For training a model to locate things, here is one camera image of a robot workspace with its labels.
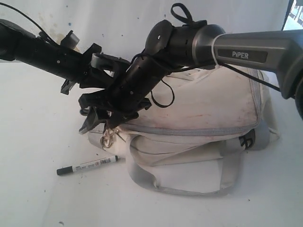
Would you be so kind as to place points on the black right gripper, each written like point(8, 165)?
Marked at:
point(127, 92)

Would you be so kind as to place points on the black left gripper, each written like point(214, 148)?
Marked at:
point(75, 68)

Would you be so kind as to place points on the zipper pull with metal ring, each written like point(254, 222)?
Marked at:
point(108, 138)

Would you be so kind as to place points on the white fabric duffel bag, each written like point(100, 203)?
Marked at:
point(194, 146)

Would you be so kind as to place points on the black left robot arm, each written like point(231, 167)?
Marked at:
point(18, 44)

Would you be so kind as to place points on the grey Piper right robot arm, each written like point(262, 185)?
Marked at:
point(196, 44)

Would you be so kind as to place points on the white marker black cap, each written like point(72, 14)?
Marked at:
point(87, 165)

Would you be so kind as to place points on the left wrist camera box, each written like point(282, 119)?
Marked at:
point(70, 40)

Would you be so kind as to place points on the white cable tie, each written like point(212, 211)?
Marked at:
point(216, 65)

